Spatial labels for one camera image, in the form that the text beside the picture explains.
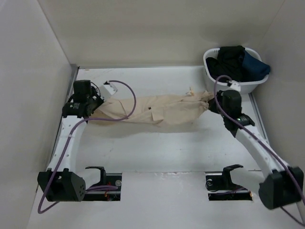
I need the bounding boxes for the beige trousers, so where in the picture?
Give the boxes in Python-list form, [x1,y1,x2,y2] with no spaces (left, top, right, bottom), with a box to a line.
[91,90,214,127]

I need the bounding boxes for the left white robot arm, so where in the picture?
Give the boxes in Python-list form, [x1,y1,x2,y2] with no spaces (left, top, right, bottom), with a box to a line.
[37,80,103,202]

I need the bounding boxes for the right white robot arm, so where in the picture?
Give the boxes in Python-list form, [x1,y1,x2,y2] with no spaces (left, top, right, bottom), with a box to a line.
[208,90,305,210]

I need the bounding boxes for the white plastic basket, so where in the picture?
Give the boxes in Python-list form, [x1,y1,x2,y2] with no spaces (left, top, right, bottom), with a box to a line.
[203,47,269,94]

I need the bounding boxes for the black garment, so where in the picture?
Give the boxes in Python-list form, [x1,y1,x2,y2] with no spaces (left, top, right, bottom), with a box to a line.
[206,45,245,82]

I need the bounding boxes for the navy blue garment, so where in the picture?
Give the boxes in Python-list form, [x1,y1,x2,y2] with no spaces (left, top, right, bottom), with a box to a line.
[239,50,271,82]

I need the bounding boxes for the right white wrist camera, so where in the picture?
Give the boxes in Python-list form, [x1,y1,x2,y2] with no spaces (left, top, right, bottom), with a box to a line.
[227,80,241,93]

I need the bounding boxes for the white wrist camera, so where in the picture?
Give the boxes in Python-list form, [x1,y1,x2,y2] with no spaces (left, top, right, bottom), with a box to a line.
[98,81,118,100]
[227,80,241,93]

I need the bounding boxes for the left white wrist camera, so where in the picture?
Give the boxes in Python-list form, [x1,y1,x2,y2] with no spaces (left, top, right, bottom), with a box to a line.
[98,81,118,100]

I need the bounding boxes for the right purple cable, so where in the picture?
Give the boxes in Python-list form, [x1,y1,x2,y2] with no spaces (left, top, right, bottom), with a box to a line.
[213,75,305,226]

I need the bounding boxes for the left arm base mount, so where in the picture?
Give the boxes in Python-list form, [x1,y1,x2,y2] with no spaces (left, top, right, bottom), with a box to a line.
[83,166,122,202]

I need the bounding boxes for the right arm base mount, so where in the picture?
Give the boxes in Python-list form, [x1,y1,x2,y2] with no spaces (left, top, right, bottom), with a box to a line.
[205,164,253,201]

